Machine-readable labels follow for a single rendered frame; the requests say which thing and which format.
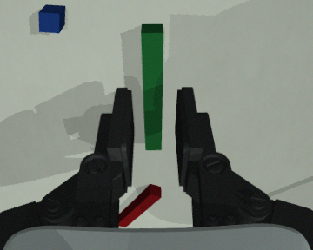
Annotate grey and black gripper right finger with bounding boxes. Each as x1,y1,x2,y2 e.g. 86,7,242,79
175,87,313,250

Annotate dark red rod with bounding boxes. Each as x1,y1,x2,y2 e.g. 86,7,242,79
119,184,162,227

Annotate green rod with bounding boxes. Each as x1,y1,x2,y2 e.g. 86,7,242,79
141,24,163,150

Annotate small blue block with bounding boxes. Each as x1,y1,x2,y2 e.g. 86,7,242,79
38,4,65,33

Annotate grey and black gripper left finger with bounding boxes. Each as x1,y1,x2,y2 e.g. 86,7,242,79
0,88,135,250

